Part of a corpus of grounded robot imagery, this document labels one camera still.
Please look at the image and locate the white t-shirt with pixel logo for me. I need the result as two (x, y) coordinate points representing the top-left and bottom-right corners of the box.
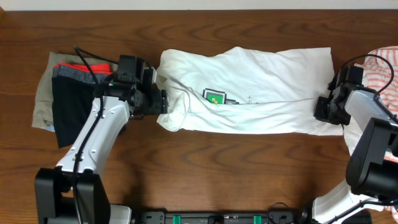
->
(156, 47), (343, 136)

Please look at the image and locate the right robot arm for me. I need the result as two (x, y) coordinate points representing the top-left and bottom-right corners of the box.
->
(299, 66), (397, 223)

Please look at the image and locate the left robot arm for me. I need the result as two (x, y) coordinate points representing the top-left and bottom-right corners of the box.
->
(34, 55), (167, 223)

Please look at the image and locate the white garment in pile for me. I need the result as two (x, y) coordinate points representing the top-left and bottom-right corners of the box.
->
(343, 118), (363, 155)

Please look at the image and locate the red folded garment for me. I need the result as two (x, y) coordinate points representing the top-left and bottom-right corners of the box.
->
(54, 62), (113, 75)

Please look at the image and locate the red white striped garment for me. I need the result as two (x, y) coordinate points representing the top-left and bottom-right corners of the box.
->
(355, 46), (397, 115)

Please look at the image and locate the black boxer shorts grey waistband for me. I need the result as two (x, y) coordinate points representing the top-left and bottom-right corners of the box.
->
(52, 68), (95, 148)

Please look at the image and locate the khaki folded garment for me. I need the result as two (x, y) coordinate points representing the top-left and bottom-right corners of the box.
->
(32, 52), (117, 132)

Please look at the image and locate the right black cable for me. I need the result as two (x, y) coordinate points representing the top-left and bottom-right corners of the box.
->
(326, 54), (398, 224)

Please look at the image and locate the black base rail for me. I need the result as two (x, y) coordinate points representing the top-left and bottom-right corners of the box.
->
(131, 211), (299, 224)

